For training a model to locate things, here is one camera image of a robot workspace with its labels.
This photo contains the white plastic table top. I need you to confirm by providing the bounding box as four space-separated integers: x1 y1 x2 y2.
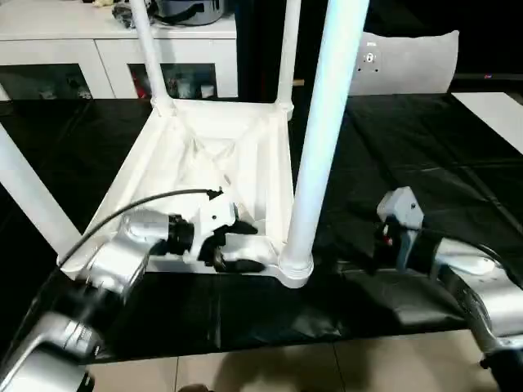
59 98 315 289

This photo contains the white plastic table leg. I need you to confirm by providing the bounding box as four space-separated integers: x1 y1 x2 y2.
129 0 174 115
276 0 302 115
0 127 83 258
279 0 370 274

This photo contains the black work mat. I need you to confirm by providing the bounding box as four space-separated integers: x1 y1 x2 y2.
0 91 523 360

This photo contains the white board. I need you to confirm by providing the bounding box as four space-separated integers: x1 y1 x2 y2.
454 91 523 156

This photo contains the grey cushion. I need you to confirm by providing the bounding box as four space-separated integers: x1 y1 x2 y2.
351 30 460 95

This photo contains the black cabinet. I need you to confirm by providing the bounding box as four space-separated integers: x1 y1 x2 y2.
237 0 360 97

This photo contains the dark gear on cabinet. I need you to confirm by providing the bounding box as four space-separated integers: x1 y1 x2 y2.
113 0 234 27

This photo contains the white cabinet with glass doors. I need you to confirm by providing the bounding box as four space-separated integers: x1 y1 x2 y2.
0 4 239 100

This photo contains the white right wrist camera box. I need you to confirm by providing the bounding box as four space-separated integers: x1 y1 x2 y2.
376 188 424 270

